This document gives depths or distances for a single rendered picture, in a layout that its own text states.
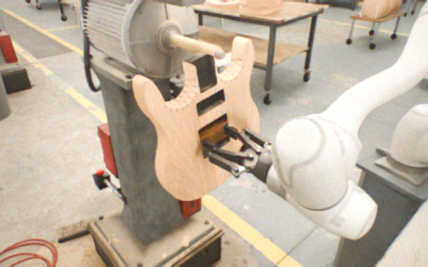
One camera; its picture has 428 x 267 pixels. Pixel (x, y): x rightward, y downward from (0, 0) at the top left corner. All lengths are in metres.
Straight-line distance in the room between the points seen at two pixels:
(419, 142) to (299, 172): 0.94
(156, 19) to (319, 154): 0.64
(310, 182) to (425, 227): 0.46
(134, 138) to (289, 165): 0.84
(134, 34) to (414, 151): 1.07
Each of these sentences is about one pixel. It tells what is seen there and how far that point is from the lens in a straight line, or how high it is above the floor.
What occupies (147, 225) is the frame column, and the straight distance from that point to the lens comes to 1.51.
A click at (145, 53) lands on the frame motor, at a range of 0.95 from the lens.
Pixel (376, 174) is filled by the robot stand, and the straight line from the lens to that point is 1.42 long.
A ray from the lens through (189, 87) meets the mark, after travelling 0.75.
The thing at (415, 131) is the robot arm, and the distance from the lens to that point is 1.36.
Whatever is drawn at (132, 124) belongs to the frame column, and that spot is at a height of 0.92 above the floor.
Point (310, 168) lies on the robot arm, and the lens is 0.46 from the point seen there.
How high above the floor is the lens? 1.49
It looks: 31 degrees down
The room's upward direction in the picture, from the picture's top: straight up
